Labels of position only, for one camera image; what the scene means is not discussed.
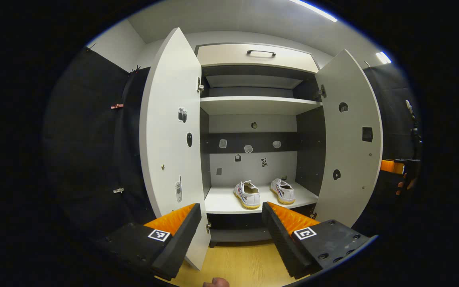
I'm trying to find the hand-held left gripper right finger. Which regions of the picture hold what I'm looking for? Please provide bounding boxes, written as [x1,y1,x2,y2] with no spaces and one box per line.
[261,201,373,279]

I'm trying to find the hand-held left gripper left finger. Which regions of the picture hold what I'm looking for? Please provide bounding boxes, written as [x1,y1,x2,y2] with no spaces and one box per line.
[105,202,202,281]

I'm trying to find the white shoe cabinet door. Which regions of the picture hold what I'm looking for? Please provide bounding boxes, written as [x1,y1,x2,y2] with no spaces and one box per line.
[313,49,384,228]
[139,27,212,271]

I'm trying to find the white canvas shoe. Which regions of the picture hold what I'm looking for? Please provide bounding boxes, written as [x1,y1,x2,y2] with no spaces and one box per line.
[233,179,261,210]
[270,178,296,205]

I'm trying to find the white shoe cabinet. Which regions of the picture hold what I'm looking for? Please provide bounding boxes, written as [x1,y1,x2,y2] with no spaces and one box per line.
[139,27,384,271]

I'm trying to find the white cabinet shelf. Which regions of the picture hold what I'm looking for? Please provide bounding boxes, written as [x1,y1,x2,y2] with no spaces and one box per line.
[204,181,319,215]
[200,96,323,116]

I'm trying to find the beige cabinet drawer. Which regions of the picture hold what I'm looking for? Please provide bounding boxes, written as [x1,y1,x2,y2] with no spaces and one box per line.
[196,43,320,74]

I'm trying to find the long ceiling light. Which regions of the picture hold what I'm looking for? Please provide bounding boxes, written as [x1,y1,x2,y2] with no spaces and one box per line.
[289,0,338,23]

